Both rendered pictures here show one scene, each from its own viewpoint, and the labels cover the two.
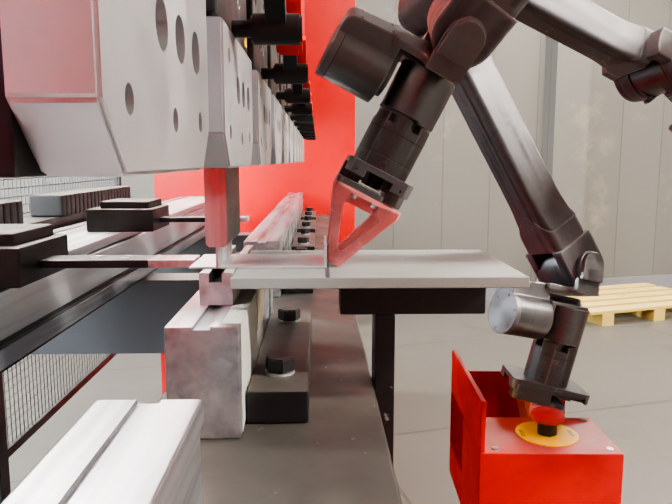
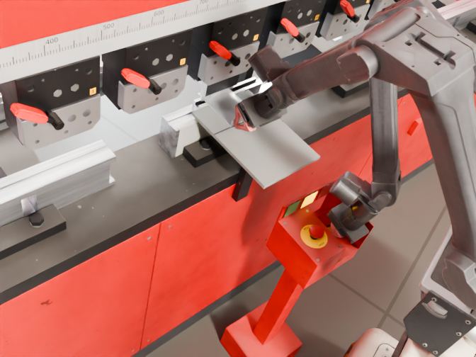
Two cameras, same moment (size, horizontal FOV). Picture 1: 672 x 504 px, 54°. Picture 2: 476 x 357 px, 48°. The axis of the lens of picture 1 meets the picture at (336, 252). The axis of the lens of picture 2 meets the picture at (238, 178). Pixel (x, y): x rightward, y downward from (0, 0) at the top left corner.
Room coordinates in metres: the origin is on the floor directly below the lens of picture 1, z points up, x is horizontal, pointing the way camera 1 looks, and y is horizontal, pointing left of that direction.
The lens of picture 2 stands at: (-0.08, -0.61, 1.85)
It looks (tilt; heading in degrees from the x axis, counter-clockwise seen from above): 48 degrees down; 38
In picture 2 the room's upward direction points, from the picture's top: 17 degrees clockwise
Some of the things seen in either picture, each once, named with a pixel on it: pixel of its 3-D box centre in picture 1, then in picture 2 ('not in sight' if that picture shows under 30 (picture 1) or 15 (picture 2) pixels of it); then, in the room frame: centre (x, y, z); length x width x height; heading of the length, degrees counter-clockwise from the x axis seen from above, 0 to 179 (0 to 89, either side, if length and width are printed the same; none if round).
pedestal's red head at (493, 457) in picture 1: (526, 441); (320, 232); (0.79, -0.24, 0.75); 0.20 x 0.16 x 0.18; 179
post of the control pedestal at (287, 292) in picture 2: not in sight; (284, 297); (0.79, -0.24, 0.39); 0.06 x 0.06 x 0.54; 89
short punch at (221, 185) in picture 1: (223, 213); (220, 80); (0.65, 0.11, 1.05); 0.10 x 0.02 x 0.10; 2
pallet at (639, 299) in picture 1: (620, 302); not in sight; (4.80, -2.12, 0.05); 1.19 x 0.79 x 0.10; 106
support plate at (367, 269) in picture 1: (372, 266); (255, 135); (0.66, -0.04, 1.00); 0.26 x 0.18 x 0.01; 92
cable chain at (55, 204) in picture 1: (87, 198); not in sight; (1.41, 0.53, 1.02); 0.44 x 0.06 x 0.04; 2
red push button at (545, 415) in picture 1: (547, 424); (315, 234); (0.74, -0.25, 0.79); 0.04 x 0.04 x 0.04
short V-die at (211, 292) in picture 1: (230, 270); (227, 95); (0.69, 0.11, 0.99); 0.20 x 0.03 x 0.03; 2
